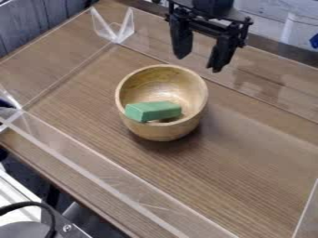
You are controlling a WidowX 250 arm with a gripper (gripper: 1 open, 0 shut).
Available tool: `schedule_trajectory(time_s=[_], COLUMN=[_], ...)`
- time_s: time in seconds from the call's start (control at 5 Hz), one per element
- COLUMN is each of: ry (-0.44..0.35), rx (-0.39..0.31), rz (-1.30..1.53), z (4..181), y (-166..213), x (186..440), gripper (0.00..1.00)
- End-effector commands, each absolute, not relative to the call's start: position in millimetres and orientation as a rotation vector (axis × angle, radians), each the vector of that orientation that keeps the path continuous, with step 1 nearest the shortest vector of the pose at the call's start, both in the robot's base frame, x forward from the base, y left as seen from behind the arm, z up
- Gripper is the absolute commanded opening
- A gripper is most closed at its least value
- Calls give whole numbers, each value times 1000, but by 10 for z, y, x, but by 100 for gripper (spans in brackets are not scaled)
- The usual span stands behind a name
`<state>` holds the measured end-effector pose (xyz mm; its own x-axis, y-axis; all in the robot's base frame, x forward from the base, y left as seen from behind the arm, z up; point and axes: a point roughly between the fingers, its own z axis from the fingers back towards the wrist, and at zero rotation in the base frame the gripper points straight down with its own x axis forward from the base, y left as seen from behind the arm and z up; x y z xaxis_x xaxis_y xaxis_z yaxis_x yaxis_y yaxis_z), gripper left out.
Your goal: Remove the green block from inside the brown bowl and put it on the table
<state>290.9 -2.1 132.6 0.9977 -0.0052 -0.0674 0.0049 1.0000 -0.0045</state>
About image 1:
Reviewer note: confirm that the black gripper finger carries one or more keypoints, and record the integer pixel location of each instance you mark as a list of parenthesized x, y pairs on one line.
[(221, 53), (180, 36)]

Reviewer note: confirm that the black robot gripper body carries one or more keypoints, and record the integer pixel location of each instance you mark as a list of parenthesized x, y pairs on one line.
[(212, 17)]

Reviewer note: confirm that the green rectangular block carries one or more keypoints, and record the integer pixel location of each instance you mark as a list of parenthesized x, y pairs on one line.
[(153, 110)]

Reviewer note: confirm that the white container in background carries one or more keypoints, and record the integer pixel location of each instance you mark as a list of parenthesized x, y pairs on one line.
[(300, 32)]

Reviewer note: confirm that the clear acrylic corner bracket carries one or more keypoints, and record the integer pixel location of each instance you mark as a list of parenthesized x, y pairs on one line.
[(115, 32)]

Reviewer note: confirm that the clear acrylic front wall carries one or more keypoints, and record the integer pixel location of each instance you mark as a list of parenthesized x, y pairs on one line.
[(139, 208)]

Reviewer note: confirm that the grey metal bracket with screw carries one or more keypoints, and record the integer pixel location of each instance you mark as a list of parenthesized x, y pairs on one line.
[(68, 223)]

